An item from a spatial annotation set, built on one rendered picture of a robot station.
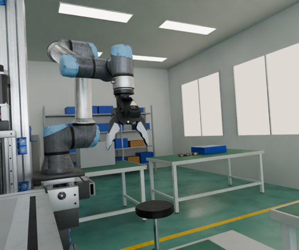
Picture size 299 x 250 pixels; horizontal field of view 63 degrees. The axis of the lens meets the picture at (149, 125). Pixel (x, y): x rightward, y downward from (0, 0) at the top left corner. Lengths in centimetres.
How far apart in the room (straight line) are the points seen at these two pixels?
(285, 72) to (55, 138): 462
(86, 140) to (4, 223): 96
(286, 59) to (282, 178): 226
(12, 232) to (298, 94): 498
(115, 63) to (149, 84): 733
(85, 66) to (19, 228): 68
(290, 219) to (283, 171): 393
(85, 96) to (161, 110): 703
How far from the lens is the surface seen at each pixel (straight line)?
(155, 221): 226
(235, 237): 116
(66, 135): 123
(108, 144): 80
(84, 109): 126
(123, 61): 84
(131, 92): 83
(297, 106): 510
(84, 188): 138
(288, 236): 156
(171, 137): 834
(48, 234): 26
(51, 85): 734
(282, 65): 532
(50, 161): 122
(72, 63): 88
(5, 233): 29
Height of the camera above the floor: 120
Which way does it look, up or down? 2 degrees up
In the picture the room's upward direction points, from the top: 3 degrees counter-clockwise
